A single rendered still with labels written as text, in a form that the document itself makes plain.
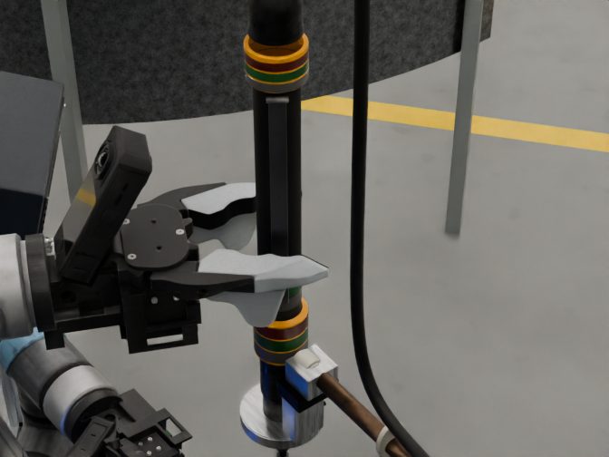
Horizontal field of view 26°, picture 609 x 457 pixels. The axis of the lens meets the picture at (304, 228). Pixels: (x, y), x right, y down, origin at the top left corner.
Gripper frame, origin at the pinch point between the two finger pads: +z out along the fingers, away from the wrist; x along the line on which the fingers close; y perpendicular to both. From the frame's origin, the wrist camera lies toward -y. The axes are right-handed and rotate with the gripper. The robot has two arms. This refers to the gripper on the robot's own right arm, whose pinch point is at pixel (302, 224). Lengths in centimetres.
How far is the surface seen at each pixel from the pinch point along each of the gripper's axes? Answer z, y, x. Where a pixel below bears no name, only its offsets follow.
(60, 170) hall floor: -21, 164, -233
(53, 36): -17, 84, -171
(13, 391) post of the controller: -28, 71, -58
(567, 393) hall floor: 89, 164, -121
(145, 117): 1, 108, -172
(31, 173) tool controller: -22, 41, -66
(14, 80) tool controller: -23, 39, -86
